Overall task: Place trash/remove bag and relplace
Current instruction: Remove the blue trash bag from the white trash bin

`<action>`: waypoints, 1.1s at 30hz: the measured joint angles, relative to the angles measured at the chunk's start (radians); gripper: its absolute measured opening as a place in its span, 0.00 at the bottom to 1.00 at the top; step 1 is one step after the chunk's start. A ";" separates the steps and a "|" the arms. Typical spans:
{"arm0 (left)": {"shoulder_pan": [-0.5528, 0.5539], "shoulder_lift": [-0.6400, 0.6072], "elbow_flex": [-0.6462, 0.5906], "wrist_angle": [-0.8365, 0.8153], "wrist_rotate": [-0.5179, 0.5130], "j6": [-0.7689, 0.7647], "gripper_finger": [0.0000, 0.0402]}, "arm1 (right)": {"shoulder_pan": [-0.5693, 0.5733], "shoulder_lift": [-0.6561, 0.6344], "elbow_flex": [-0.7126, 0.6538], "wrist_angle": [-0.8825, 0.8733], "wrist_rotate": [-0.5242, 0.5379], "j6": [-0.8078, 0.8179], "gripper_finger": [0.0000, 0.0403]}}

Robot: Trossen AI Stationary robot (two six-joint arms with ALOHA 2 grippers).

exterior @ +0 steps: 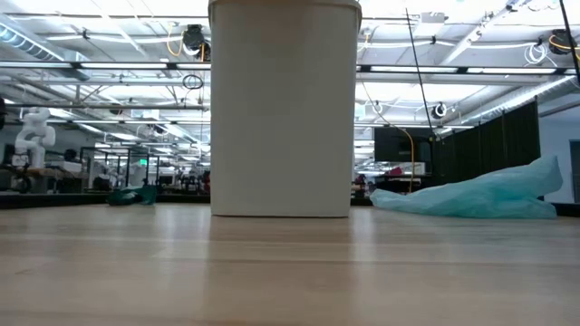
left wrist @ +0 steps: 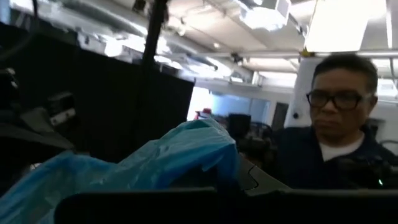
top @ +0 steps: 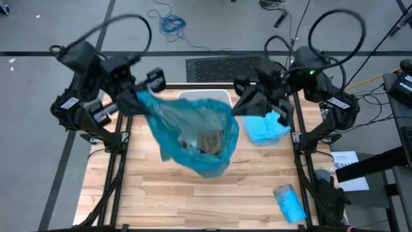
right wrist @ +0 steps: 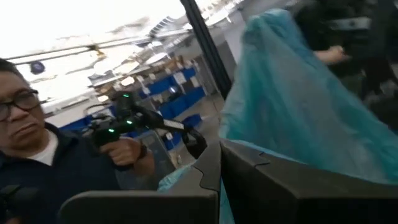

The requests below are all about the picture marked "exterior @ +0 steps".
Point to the dark teal bag roll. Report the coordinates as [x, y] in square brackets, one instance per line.
[131, 195]

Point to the white plastic trash bin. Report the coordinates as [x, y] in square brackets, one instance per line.
[283, 113]

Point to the white robot figure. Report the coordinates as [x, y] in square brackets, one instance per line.
[34, 136]

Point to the black partition screen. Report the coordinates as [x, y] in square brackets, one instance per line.
[489, 145]

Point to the slanted black pole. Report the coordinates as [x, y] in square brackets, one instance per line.
[570, 41]

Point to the black table frame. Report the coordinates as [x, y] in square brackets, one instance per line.
[45, 200]

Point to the light blue trash bag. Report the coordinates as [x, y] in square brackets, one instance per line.
[476, 197]

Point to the thin black pole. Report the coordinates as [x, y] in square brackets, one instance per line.
[419, 72]

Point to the black monitor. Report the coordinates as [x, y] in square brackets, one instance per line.
[394, 145]

